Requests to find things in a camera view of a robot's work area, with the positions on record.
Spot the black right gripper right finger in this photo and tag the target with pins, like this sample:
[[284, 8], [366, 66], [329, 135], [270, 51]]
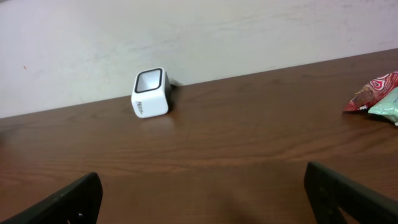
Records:
[[330, 192]]

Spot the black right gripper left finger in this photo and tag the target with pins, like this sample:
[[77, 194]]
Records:
[[78, 202]]

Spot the teal snack wrapper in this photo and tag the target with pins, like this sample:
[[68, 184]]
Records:
[[387, 107]]

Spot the red orange chocolate bar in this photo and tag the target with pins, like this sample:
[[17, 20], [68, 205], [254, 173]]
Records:
[[372, 93]]

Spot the white barcode scanner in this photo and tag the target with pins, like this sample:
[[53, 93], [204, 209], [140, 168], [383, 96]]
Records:
[[151, 93]]

